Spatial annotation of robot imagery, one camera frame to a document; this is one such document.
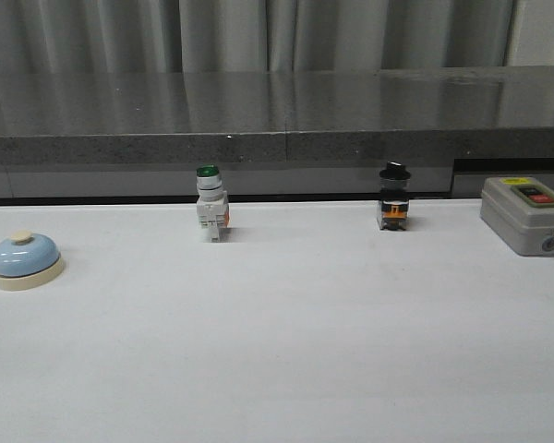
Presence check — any blue and cream desk bell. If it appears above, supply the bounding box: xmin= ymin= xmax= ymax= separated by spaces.
xmin=0 ymin=230 xmax=66 ymax=292

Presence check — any grey stone counter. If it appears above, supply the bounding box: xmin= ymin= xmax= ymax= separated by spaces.
xmin=0 ymin=66 xmax=554 ymax=205

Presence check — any grey curtain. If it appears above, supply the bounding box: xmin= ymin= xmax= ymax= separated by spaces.
xmin=0 ymin=1 xmax=554 ymax=74

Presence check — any green pushbutton switch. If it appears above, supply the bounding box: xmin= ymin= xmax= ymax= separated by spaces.
xmin=196 ymin=164 xmax=230 ymax=242

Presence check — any black selector switch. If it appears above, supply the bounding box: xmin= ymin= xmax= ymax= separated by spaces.
xmin=377 ymin=162 xmax=411 ymax=231

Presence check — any grey start-stop switch box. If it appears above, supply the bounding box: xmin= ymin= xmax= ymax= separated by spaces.
xmin=480 ymin=176 xmax=554 ymax=257

